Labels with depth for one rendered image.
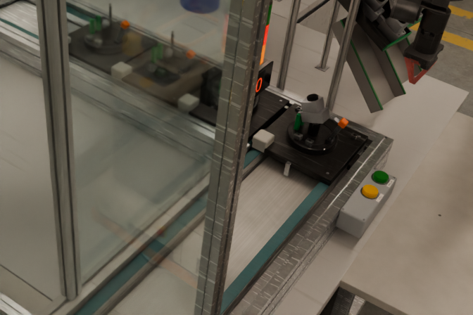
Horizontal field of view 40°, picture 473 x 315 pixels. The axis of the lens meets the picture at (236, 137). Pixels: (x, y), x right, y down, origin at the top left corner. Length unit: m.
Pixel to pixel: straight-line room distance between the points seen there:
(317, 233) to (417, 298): 0.28
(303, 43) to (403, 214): 0.88
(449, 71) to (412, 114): 2.13
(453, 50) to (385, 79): 2.59
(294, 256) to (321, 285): 0.13
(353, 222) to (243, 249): 0.28
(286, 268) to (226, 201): 0.68
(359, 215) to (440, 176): 0.44
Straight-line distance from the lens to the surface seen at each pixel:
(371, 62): 1.97
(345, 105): 2.16
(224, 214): 0.80
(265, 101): 1.90
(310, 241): 1.52
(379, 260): 1.68
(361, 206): 1.64
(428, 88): 2.36
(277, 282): 1.43
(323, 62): 2.30
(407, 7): 1.54
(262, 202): 1.65
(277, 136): 1.77
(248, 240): 1.55
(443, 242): 1.79
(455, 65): 4.41
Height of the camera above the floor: 2.05
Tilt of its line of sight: 38 degrees down
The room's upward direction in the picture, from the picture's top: 8 degrees clockwise
